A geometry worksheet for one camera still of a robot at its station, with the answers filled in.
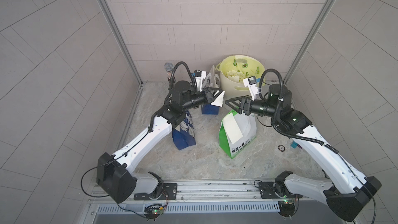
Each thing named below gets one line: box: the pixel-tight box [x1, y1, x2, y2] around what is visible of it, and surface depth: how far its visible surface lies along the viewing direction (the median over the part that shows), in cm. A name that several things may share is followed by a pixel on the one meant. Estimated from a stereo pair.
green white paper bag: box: [218, 109, 257, 160], surface depth 74 cm
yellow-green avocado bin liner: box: [215, 54, 265, 83], surface depth 97 cm
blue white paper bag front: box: [172, 109, 197, 151], surface depth 80 cm
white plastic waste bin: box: [216, 54, 266, 106], surface depth 96 cm
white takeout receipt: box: [210, 90, 226, 108], surface depth 65 cm
